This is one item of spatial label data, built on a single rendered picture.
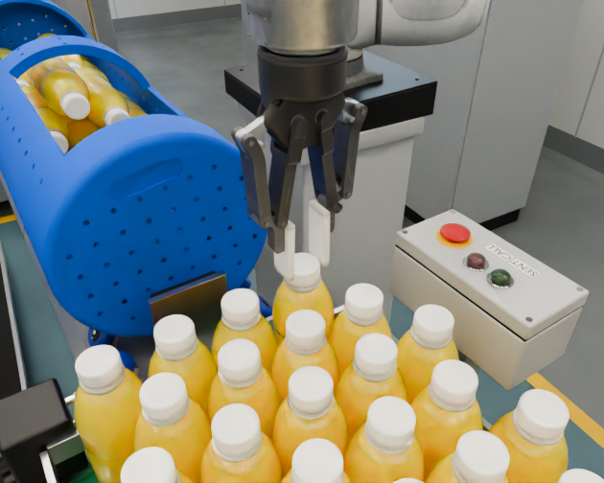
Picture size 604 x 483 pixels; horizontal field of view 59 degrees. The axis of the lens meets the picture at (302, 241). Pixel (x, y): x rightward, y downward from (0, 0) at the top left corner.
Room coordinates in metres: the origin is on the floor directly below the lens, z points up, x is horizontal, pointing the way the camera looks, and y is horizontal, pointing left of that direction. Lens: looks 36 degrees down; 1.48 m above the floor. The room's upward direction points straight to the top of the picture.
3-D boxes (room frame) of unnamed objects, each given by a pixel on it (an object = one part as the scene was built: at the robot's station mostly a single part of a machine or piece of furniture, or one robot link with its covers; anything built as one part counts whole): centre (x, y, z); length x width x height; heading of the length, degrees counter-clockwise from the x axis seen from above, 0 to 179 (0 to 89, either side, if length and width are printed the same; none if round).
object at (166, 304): (0.51, 0.14, 0.99); 0.10 x 0.02 x 0.12; 123
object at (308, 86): (0.45, 0.00, 1.31); 0.08 x 0.07 x 0.09; 124
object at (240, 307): (0.41, 0.06, 1.10); 0.04 x 0.04 x 0.02
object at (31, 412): (0.36, 0.29, 0.95); 0.10 x 0.07 x 0.10; 123
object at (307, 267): (0.46, 0.00, 1.11); 0.04 x 0.04 x 0.02
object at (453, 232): (0.53, -0.19, 1.11); 0.04 x 0.04 x 0.01
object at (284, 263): (0.44, 0.02, 1.15); 0.03 x 0.01 x 0.07; 34
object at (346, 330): (0.42, -0.06, 1.00); 0.07 x 0.07 x 0.19
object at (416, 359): (0.39, -0.13, 1.00); 0.07 x 0.07 x 0.19
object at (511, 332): (0.49, -0.21, 1.05); 0.20 x 0.10 x 0.10; 33
